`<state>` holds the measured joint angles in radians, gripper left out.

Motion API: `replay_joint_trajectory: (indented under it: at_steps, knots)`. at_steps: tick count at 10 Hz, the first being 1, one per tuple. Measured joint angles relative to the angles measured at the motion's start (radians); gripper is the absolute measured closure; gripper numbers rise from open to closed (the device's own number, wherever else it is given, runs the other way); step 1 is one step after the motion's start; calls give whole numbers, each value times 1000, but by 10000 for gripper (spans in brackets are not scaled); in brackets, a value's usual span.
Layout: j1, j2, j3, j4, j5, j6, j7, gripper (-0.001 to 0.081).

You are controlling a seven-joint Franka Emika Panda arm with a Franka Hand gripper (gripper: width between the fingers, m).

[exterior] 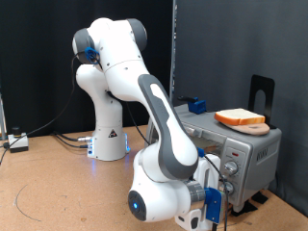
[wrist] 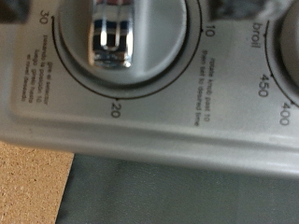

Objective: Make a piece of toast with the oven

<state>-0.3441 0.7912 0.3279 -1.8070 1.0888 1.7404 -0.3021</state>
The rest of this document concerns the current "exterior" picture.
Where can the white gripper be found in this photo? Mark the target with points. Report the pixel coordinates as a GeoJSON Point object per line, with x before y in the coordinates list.
{"type": "Point", "coordinates": [211, 173]}

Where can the silver oven knob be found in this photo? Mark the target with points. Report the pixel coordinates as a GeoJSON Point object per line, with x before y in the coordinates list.
{"type": "Point", "coordinates": [229, 188]}
{"type": "Point", "coordinates": [231, 167]}

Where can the metal spatula with blue block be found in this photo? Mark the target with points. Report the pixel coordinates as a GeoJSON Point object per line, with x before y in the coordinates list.
{"type": "Point", "coordinates": [197, 107]}

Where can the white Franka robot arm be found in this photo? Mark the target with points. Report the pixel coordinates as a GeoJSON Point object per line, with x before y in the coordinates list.
{"type": "Point", "coordinates": [122, 64]}

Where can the silver toaster oven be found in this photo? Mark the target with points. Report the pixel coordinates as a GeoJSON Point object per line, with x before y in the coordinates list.
{"type": "Point", "coordinates": [253, 141]}

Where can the black foam pad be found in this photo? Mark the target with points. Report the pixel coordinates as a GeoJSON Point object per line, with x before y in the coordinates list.
{"type": "Point", "coordinates": [248, 208]}
{"type": "Point", "coordinates": [260, 197]}

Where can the round tan wooden board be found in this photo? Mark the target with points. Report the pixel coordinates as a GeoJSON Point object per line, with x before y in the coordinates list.
{"type": "Point", "coordinates": [253, 130]}

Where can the black metal bookend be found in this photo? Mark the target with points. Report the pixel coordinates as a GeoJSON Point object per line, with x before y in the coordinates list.
{"type": "Point", "coordinates": [255, 85]}

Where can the vertical metal pole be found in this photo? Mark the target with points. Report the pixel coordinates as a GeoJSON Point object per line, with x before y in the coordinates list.
{"type": "Point", "coordinates": [173, 48]}

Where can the grey backdrop curtain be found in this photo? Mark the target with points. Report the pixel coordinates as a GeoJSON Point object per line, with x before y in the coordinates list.
{"type": "Point", "coordinates": [231, 38]}

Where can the emergency stop button box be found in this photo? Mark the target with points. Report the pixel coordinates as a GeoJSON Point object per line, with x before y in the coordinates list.
{"type": "Point", "coordinates": [18, 142]}

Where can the black backdrop curtain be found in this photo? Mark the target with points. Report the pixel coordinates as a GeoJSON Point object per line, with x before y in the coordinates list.
{"type": "Point", "coordinates": [25, 48]}

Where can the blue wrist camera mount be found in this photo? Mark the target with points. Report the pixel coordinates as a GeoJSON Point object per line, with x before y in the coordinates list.
{"type": "Point", "coordinates": [213, 205]}

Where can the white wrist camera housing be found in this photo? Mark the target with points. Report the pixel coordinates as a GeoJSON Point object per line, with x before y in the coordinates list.
{"type": "Point", "coordinates": [189, 221]}

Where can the thin metal post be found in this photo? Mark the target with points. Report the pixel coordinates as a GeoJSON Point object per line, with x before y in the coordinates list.
{"type": "Point", "coordinates": [2, 118]}

